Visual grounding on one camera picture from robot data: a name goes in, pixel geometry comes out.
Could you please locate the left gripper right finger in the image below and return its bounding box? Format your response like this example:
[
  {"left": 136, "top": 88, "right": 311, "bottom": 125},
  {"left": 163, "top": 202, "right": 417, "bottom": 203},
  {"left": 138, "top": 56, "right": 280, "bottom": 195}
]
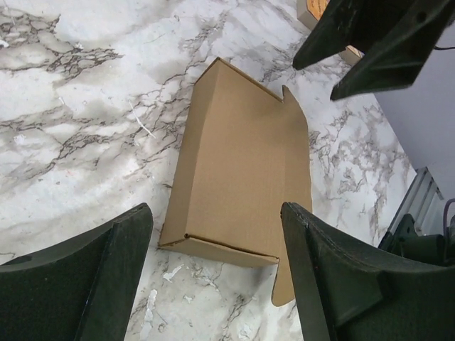
[{"left": 281, "top": 202, "right": 454, "bottom": 340}]

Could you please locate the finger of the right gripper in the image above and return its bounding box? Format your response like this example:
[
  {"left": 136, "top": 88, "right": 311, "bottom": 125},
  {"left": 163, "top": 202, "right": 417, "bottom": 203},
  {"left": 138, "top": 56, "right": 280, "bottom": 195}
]
[
  {"left": 331, "top": 1, "right": 454, "bottom": 101},
  {"left": 293, "top": 1, "right": 391, "bottom": 70}
]

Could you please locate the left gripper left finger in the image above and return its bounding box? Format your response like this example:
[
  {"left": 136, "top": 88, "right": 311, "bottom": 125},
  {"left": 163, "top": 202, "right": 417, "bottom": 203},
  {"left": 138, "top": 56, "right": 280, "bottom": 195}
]
[{"left": 1, "top": 203, "right": 153, "bottom": 340}]

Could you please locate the orange paperback book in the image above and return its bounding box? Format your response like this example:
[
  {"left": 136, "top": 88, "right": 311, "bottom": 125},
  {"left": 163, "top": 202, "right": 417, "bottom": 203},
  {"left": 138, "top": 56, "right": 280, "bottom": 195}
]
[{"left": 293, "top": 1, "right": 363, "bottom": 70}]

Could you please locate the cardboard box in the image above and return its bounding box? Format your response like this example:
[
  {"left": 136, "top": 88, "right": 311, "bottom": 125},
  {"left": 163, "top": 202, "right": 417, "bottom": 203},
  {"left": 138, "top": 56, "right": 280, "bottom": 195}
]
[{"left": 159, "top": 58, "right": 312, "bottom": 306}]

